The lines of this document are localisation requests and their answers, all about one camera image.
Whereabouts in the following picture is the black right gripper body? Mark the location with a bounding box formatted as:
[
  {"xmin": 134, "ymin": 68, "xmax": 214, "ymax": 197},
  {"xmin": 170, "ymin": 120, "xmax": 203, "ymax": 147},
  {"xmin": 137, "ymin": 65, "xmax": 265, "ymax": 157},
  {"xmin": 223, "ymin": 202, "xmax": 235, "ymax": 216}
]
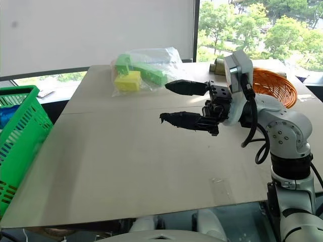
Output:
[{"xmin": 201, "ymin": 80, "xmax": 232, "ymax": 137}]

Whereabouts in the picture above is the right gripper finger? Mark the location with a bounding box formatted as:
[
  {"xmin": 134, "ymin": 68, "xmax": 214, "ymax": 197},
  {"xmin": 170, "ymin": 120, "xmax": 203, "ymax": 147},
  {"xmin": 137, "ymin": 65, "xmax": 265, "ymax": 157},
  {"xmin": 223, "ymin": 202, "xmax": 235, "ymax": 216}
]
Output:
[
  {"xmin": 159, "ymin": 111, "xmax": 203, "ymax": 131},
  {"xmin": 165, "ymin": 79, "xmax": 210, "ymax": 97}
]

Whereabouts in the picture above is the orange wicker basket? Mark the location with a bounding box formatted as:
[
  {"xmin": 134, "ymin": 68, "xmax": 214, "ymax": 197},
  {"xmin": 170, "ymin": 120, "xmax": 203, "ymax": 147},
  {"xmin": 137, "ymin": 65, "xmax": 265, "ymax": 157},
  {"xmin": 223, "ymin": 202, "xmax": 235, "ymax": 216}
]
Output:
[{"xmin": 251, "ymin": 66, "xmax": 299, "ymax": 109}]

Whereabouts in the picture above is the green plastic basket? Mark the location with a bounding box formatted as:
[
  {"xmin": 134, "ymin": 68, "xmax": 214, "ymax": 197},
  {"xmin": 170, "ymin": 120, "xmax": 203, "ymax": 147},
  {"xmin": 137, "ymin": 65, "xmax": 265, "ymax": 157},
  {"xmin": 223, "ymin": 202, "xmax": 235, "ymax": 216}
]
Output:
[{"xmin": 0, "ymin": 85, "xmax": 54, "ymax": 219}]

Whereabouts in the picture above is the blue item in basket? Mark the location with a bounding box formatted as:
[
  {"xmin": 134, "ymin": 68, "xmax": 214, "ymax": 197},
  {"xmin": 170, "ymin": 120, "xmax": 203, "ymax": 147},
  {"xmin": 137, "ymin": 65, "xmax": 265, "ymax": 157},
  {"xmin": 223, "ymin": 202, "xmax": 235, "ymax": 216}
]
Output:
[{"xmin": 0, "ymin": 105, "xmax": 21, "ymax": 130}]

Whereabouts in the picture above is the brass coloured metal object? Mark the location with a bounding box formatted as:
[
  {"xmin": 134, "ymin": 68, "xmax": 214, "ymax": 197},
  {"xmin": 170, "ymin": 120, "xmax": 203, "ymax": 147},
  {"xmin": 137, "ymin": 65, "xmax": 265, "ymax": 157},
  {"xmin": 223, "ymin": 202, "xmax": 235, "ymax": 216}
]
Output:
[{"xmin": 209, "ymin": 58, "xmax": 226, "ymax": 77}]

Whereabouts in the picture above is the long green block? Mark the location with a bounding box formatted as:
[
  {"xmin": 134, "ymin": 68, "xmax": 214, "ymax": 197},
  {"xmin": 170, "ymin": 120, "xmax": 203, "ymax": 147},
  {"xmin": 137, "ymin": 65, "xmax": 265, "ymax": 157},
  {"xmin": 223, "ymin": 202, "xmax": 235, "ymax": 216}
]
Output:
[{"xmin": 132, "ymin": 63, "xmax": 169, "ymax": 86}]

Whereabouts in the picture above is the clear plastic bag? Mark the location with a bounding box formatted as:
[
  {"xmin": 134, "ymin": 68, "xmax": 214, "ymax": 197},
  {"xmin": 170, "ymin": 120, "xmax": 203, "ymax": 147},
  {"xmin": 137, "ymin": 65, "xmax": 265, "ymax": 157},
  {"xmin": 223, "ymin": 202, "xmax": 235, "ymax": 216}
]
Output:
[{"xmin": 110, "ymin": 47, "xmax": 183, "ymax": 98}]

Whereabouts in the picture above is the yellow block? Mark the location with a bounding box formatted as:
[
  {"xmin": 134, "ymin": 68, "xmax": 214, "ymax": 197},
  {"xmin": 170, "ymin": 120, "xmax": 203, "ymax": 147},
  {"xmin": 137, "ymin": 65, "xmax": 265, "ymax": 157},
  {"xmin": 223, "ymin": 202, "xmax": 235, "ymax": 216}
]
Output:
[{"xmin": 114, "ymin": 71, "xmax": 142, "ymax": 93}]

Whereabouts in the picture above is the green cube block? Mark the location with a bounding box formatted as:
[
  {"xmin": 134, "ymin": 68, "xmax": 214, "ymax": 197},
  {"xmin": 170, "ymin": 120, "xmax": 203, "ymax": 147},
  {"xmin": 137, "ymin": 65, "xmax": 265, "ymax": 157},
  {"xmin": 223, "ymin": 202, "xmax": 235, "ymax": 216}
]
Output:
[{"xmin": 115, "ymin": 53, "xmax": 134, "ymax": 77}]

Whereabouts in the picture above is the clear tape piece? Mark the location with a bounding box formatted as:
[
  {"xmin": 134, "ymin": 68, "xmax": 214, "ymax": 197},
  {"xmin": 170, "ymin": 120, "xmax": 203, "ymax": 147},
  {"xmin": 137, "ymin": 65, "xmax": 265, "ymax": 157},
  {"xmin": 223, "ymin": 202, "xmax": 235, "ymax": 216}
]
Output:
[{"xmin": 209, "ymin": 177, "xmax": 233, "ymax": 200}]

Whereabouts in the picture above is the white roller blind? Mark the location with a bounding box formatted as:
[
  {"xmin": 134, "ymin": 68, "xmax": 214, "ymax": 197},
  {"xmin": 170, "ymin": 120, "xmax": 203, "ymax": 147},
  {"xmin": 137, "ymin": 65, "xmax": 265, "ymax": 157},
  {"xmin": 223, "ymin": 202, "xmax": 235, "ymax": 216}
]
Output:
[{"xmin": 0, "ymin": 0, "xmax": 195, "ymax": 77}]

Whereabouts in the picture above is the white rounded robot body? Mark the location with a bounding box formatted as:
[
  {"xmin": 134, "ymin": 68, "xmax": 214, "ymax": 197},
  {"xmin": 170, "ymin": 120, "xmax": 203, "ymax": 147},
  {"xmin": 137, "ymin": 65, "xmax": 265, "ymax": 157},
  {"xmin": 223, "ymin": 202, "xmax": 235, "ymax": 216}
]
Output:
[{"xmin": 95, "ymin": 208, "xmax": 229, "ymax": 242}]

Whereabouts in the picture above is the grey flat device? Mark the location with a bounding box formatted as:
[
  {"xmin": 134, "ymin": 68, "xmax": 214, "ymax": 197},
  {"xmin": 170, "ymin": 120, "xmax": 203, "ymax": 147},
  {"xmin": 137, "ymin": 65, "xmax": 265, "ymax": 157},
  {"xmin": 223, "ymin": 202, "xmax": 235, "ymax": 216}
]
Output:
[{"xmin": 36, "ymin": 89, "xmax": 56, "ymax": 99}]

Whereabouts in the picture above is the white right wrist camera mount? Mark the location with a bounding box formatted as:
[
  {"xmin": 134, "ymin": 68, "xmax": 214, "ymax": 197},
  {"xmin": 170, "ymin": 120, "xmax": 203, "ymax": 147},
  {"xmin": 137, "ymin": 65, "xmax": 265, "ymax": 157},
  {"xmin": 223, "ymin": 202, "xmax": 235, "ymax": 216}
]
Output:
[{"xmin": 223, "ymin": 49, "xmax": 254, "ymax": 127}]

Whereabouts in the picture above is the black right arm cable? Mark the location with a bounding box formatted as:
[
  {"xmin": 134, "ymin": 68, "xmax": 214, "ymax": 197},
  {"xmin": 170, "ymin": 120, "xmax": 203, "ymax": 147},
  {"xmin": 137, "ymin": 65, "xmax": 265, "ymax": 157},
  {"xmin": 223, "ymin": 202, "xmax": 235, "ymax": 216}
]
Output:
[{"xmin": 241, "ymin": 73, "xmax": 271, "ymax": 165}]

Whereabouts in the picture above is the black window frame post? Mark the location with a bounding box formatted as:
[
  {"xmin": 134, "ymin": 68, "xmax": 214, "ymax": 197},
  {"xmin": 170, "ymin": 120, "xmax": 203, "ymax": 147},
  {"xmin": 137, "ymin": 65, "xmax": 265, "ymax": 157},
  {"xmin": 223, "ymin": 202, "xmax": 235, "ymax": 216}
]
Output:
[{"xmin": 192, "ymin": 0, "xmax": 201, "ymax": 63}]

